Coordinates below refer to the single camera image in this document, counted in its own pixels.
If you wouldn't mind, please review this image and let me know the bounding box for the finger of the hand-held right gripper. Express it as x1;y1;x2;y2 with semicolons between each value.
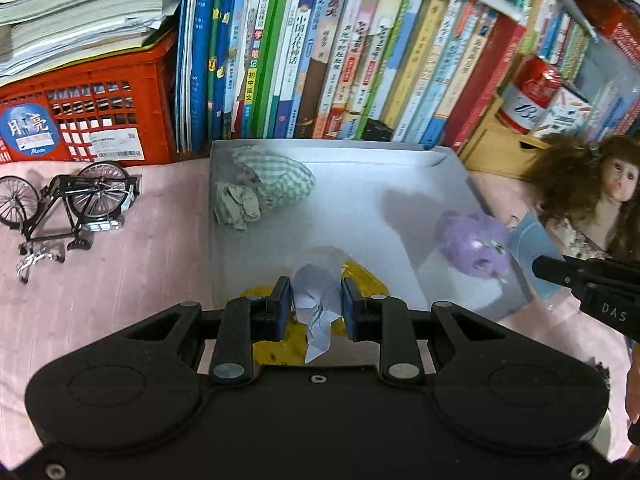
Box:
532;255;588;292

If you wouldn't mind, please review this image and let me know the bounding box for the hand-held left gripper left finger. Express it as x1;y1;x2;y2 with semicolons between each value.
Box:
125;276;292;386

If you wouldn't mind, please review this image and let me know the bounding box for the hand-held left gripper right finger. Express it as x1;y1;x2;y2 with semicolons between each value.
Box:
342;277;506;386

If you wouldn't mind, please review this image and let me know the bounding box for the yellow sequin heart pillow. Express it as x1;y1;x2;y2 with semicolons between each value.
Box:
342;257;391;306
240;285;308;367

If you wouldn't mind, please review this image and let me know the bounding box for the white cloth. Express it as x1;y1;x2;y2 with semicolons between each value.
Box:
291;255;346;363

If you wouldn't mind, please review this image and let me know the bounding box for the light blue face mask pack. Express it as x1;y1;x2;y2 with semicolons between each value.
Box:
509;211;568;306

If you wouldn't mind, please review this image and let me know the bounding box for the purple heart plush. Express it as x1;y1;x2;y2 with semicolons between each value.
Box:
434;210;512;286

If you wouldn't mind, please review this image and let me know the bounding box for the pale floral cloth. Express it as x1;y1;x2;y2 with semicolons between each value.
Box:
214;181;262;232

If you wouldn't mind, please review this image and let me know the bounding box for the green checked cloth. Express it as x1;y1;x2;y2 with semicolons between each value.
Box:
231;146;317;209

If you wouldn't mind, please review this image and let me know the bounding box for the brown haired doll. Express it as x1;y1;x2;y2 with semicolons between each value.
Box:
532;132;640;261

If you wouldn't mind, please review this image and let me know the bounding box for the wooden drawer organizer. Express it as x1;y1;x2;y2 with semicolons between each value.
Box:
457;95;556;181

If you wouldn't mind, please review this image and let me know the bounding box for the pink tablecloth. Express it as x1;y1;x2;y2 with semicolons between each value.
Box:
0;160;640;461

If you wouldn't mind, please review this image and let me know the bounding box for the small white printed box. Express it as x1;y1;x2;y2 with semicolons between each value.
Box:
532;85;593;138

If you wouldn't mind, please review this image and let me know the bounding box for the red beer can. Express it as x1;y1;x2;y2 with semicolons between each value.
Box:
497;55;563;136

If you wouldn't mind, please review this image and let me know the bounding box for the row of slim paperback books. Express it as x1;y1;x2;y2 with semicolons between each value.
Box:
520;0;640;136

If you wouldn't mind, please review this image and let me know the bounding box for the black bicycle model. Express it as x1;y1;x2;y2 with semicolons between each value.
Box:
0;161;142;285

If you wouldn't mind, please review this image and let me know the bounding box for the row of tall picture books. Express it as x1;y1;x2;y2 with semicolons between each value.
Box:
175;0;526;153

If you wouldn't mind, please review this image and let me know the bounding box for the red plastic crate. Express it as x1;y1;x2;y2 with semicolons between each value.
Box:
0;35;180;163

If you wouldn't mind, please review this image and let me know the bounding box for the pile of worn books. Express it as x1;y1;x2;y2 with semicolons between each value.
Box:
0;0;183;78

